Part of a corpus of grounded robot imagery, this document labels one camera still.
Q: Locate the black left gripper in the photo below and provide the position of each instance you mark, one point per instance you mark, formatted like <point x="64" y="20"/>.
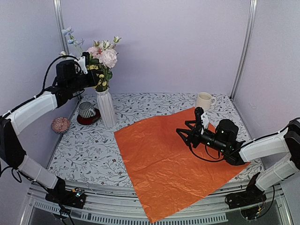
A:
<point x="94" y="80"/>

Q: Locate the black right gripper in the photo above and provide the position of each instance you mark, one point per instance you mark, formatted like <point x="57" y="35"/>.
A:
<point x="191" y="134"/>

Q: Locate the yellow small flower sprig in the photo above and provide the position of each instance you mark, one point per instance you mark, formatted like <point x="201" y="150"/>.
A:
<point x="104" y="76"/>

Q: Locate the pink rose flower stem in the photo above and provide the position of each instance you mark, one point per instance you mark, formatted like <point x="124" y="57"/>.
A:
<point x="95" y="51"/>

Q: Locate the white ribbed ceramic vase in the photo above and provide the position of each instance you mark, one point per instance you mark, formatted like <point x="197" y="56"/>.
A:
<point x="107" y="112"/>

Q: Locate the small blue flower stem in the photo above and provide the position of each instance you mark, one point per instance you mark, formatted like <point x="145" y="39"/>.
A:
<point x="71" y="40"/>

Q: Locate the orange tissue paper sheet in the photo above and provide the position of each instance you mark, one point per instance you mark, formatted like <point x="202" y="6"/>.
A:
<point x="167" y="177"/>

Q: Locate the white rose flower stem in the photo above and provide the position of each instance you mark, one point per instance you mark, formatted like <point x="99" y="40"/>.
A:
<point x="107" y="44"/>

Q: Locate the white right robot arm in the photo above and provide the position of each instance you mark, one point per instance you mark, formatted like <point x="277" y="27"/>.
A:
<point x="287" y="141"/>

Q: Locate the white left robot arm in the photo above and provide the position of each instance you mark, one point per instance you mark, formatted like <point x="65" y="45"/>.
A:
<point x="12" y="126"/>

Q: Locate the cream ceramic mug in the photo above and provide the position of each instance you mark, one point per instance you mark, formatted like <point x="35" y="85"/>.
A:
<point x="205" y="101"/>

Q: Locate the striped black white cup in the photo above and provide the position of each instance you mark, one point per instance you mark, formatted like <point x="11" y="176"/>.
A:
<point x="86" y="110"/>

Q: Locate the dark red saucer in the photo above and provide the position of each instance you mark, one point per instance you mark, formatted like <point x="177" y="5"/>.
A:
<point x="89" y="121"/>

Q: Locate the pink patterned ball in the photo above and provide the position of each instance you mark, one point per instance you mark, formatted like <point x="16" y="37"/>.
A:
<point x="60" y="125"/>

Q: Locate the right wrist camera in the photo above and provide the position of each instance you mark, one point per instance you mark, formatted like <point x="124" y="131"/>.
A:
<point x="202" y="121"/>

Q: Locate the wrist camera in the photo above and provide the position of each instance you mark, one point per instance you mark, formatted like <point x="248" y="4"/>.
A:
<point x="83" y="61"/>
<point x="202" y="121"/>

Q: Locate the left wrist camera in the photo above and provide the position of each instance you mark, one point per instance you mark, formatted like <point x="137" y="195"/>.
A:
<point x="83" y="61"/>

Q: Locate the left aluminium frame post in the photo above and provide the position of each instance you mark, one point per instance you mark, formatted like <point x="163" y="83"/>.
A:
<point x="60" y="25"/>

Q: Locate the aluminium frame post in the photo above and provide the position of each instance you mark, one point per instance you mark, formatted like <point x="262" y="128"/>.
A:
<point x="60" y="25"/>
<point x="245" y="48"/>

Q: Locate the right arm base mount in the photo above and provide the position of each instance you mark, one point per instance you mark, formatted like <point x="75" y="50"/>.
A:
<point x="251" y="195"/>

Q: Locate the aluminium front rail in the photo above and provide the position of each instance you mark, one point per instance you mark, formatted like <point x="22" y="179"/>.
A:
<point x="113" y="205"/>

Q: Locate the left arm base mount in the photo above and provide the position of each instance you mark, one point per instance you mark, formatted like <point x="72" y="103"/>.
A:
<point x="59" y="194"/>

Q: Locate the right aluminium frame post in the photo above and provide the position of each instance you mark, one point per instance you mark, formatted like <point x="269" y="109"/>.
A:
<point x="245" y="48"/>

